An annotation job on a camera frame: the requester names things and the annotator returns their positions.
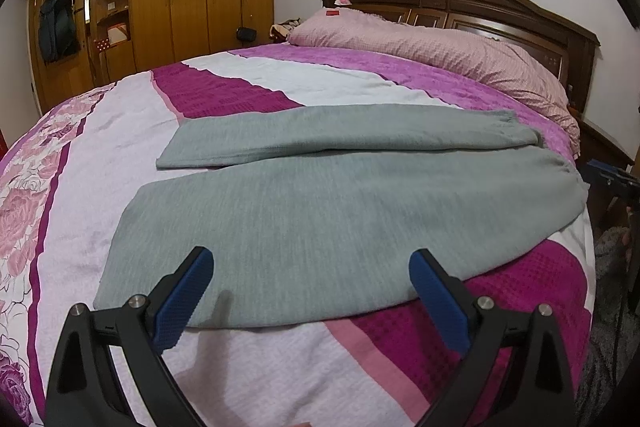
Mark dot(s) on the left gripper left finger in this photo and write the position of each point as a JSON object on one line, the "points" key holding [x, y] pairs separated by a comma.
{"points": [[84, 388]]}

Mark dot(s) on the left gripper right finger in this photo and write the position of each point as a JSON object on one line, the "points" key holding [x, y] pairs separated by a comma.
{"points": [[537, 388]]}

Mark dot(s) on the grey pants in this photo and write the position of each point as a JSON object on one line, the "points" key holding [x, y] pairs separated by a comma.
{"points": [[312, 213]]}

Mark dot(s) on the grey fluffy rug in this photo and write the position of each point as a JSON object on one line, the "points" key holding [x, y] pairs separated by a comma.
{"points": [[614, 333]]}

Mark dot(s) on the pink pillow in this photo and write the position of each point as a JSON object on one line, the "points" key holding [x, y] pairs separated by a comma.
{"points": [[502, 66]]}

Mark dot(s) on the dark hanging jacket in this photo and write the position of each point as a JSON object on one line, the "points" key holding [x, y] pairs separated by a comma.
{"points": [[57, 35]]}

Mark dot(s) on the dark wooden headboard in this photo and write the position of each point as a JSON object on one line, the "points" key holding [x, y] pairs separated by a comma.
{"points": [[563, 47]]}

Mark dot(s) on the small black bag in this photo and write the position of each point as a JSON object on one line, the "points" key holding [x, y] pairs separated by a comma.
{"points": [[246, 34]]}

